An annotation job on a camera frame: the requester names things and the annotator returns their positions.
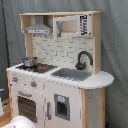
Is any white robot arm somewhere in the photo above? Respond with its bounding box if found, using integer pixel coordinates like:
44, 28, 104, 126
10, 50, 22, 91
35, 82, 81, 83
0, 116, 36, 128

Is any white wooden toy kitchen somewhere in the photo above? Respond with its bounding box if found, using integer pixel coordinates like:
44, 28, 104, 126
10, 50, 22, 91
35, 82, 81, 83
7, 11, 114, 128

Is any grey toy sink basin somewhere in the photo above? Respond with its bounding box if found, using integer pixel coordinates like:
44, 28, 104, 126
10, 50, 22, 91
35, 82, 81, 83
52, 68, 92, 81

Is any black toy faucet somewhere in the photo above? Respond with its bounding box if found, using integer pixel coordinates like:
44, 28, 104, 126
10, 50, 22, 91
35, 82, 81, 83
75, 51, 93, 70

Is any black toy stovetop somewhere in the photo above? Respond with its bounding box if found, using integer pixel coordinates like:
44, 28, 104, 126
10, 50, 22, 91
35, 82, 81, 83
18, 63, 55, 73

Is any small metal toy pot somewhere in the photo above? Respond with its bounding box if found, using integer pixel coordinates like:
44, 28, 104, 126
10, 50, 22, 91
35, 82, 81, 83
22, 57, 37, 67

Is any right red stove knob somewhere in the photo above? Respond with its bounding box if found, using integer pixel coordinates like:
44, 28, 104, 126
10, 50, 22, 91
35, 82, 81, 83
30, 81, 37, 87

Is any red stove knob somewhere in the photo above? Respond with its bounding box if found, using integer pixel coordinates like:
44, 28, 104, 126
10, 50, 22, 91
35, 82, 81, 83
12, 77, 18, 82
30, 81, 37, 87

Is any white lower cabinet door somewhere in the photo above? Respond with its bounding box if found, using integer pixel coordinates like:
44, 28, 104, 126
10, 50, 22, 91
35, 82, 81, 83
45, 81, 82, 128

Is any white microwave cabinet door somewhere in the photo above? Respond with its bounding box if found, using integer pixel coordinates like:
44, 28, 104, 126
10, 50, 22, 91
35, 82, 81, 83
53, 14, 91, 40

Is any grey toy range hood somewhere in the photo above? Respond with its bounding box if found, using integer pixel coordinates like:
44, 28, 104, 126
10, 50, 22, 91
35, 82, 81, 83
24, 16, 52, 35

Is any left red stove knob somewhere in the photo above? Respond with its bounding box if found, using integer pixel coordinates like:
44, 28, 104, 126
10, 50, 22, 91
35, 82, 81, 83
12, 77, 18, 82

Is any toy oven door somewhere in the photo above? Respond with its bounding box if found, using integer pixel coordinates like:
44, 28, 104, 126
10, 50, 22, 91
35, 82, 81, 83
11, 87, 44, 128

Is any grey backdrop curtain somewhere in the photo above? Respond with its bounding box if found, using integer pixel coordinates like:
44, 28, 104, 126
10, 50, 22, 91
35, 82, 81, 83
0, 0, 128, 128

